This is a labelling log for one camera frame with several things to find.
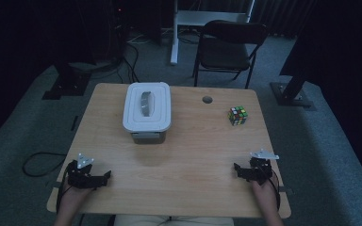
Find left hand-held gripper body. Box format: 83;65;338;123
65;153;104;190

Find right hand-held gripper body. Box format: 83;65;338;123
246;149;280;186

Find multicoloured puzzle cube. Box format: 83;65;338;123
227;105;249;127

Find clear plastic storage box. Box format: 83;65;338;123
130;130;168;146

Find person's left hand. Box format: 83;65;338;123
58;184;92;215

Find person's right hand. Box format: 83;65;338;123
251;172;280;212

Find black slanted stand with base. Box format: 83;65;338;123
269;29;316;110

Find black stand with square base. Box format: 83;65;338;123
41;59;92;101

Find black folding chair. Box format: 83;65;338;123
191;19;269;90

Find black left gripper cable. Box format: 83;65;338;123
55;165;74;215

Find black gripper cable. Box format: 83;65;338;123
55;165;74;215
269;169;282;212

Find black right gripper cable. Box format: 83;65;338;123
269;169;282;212

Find black cable loop on floor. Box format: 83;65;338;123
22;152;68;178

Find bundle of black floor cables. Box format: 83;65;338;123
114;29;141;85

